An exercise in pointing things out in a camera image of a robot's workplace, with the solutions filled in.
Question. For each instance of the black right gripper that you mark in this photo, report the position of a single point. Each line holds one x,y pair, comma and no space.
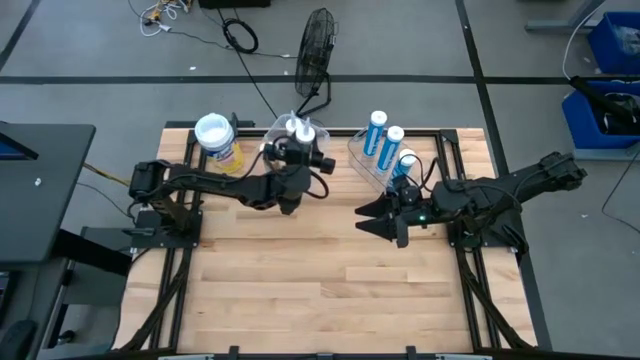
420,215

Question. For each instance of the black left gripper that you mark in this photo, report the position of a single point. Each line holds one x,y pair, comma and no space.
295,165

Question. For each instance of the brown orange sealant tube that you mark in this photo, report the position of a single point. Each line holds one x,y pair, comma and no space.
291,126

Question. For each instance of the blue silicone tube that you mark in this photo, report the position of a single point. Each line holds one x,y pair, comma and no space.
374,137
407,161
389,152

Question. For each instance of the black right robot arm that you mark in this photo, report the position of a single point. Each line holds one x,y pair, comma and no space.
525,185

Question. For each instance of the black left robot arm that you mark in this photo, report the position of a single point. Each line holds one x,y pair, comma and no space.
215,185

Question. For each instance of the yellow Lysol wipes canister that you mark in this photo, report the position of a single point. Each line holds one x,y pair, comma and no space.
215,132

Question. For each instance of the clear plastic bin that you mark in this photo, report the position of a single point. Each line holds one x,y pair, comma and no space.
360,160
280,131

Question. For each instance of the black floor fan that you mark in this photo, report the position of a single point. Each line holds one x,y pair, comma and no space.
315,50

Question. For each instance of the black case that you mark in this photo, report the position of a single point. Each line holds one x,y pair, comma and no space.
235,3

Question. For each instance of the blue storage bin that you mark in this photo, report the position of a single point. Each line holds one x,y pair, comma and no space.
607,55
580,125

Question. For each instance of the black desk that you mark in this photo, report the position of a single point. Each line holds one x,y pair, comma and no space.
45,200

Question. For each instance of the black equipment pile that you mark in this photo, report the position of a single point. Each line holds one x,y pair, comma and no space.
615,107

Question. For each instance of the grey desk base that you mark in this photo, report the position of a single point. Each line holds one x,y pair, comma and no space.
555,25

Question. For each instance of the blue screen tablet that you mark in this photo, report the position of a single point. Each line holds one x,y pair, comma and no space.
12,150

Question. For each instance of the black caster wheel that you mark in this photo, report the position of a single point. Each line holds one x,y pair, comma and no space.
66,337

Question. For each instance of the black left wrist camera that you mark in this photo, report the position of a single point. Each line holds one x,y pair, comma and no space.
326,165

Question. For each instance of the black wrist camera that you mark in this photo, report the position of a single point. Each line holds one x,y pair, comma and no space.
410,193
326,165

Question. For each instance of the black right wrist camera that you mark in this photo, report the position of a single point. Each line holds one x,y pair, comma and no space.
410,193

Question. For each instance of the black aluminium table frame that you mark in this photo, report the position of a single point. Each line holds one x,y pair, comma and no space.
191,142

